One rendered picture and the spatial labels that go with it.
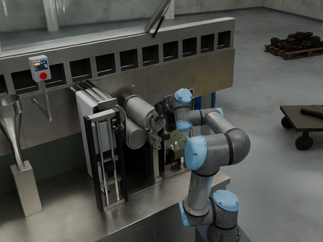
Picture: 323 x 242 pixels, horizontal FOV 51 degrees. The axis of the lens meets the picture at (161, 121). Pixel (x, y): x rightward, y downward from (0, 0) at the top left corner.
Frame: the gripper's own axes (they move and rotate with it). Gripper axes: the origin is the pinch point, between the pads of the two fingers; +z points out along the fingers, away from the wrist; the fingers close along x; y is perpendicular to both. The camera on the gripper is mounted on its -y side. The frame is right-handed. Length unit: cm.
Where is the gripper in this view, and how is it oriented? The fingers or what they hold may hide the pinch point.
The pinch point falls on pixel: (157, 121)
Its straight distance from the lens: 185.1
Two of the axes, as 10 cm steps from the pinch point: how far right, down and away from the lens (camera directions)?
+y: -3.7, -9.2, 1.4
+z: -3.9, 2.9, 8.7
